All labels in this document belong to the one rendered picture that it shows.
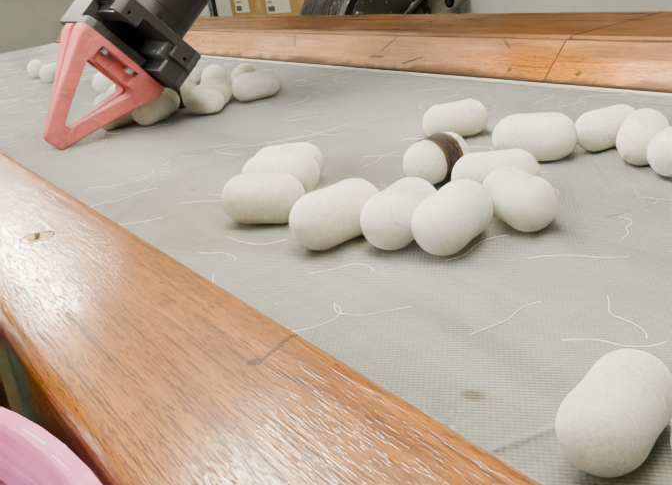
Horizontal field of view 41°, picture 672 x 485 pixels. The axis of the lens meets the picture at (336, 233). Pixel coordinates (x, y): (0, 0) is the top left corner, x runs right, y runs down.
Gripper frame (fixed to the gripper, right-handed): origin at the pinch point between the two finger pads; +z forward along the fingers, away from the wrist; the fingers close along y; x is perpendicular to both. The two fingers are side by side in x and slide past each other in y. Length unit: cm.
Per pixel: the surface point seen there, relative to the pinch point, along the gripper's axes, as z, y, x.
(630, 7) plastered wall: -137, -135, 150
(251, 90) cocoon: -10.5, 0.7, 9.0
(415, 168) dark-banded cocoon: -5.6, 30.4, 4.6
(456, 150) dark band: -7.3, 30.6, 5.7
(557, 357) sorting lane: 0.0, 45.3, 1.2
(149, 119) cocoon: -4.4, 0.3, 4.3
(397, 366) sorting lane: 2.3, 42.6, -0.8
